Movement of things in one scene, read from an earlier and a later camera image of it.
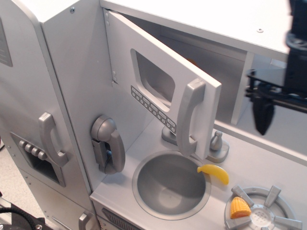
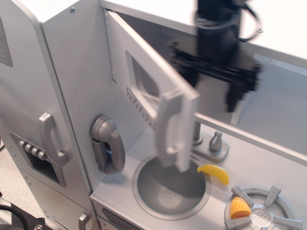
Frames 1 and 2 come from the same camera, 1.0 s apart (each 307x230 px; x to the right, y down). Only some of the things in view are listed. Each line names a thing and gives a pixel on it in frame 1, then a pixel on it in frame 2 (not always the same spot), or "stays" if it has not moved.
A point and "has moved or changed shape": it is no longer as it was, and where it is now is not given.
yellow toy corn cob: x=239 y=208 stays
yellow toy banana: x=216 y=170 stays
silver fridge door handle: x=46 y=124 stays
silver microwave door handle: x=194 y=94 → x=174 y=131
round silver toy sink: x=167 y=185 stays
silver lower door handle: x=83 y=218 stays
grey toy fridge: x=50 y=52 stays
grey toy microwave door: x=157 y=80 has moved or changed shape
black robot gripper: x=293 y=93 → x=218 y=50
